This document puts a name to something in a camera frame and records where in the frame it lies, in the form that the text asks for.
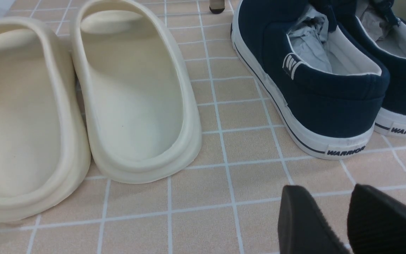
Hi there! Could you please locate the navy slip-on shoe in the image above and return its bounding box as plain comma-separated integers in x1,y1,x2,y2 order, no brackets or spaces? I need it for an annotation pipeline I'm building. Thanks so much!
230,0,390,160
328,0,406,138

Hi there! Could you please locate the navy slip-on shoe right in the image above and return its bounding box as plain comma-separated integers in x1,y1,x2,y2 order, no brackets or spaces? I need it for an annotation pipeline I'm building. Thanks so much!
328,0,406,138

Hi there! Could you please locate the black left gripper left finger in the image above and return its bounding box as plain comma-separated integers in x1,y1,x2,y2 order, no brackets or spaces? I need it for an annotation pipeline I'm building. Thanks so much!
278,185,350,254

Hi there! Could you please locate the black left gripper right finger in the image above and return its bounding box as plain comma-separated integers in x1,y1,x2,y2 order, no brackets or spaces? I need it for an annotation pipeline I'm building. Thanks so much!
347,184,406,254

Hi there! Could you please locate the cream slipper right of pair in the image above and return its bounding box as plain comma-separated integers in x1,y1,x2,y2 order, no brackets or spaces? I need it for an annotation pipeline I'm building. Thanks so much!
70,0,202,184

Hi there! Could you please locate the cream slipper far left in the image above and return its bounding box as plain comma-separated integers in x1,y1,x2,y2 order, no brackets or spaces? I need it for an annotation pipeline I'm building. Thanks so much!
0,17,91,223

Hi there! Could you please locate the silver metal shoe rack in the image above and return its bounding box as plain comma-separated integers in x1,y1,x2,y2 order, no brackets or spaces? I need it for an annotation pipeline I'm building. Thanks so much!
209,0,226,14

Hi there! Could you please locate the navy slip-on shoe left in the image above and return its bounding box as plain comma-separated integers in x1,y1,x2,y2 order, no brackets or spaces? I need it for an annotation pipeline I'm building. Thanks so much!
230,0,390,160

